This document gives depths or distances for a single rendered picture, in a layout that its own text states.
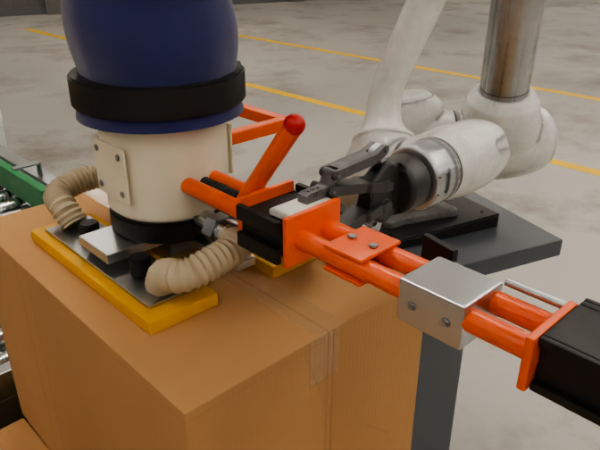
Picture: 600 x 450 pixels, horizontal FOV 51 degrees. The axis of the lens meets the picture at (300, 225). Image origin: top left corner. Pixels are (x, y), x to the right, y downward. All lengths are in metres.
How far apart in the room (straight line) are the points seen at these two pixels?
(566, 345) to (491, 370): 1.78
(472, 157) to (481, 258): 0.50
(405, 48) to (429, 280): 0.54
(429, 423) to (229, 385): 1.13
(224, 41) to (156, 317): 0.34
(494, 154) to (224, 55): 0.40
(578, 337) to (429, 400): 1.20
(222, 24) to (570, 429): 1.69
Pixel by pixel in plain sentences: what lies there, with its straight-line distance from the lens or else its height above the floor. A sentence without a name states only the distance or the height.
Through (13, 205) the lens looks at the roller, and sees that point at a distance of 2.27.
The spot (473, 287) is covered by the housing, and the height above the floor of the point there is 1.09.
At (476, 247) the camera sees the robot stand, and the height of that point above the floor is 0.75.
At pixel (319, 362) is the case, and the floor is 0.91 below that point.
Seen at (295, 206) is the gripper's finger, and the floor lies 1.10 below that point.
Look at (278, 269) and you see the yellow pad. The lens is 0.84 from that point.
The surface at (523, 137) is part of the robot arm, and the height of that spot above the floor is 0.98.
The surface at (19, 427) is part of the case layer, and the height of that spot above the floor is 0.54.
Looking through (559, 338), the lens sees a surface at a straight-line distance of 0.51.
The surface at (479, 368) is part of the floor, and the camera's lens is 2.28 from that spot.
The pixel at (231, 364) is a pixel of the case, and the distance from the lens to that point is 0.70.
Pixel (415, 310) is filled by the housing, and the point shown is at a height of 1.07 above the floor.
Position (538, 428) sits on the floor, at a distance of 2.11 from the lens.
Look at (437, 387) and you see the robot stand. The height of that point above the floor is 0.31.
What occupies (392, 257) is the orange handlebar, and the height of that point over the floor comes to 1.08.
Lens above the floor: 1.38
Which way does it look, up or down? 26 degrees down
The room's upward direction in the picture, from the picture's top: straight up
